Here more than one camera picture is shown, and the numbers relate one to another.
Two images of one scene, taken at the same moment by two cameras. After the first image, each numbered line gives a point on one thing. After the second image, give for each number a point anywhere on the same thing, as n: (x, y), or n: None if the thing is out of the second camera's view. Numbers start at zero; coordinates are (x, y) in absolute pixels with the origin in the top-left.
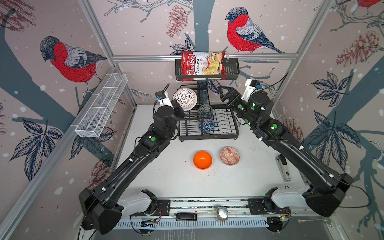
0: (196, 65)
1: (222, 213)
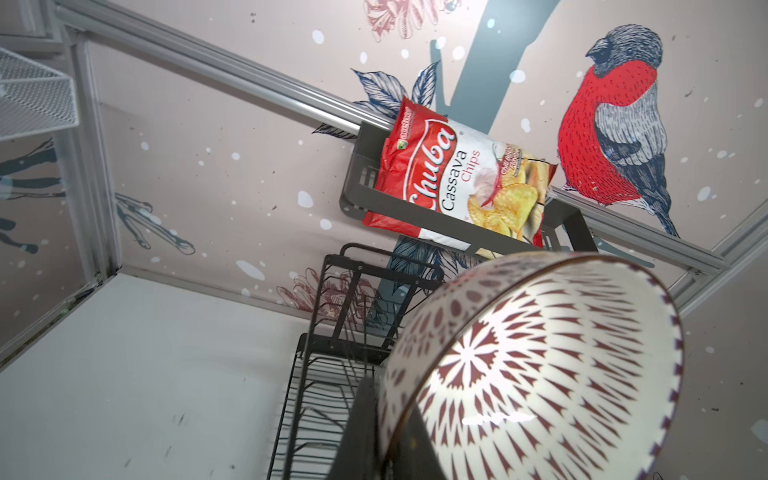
0: (448, 167)
1: None
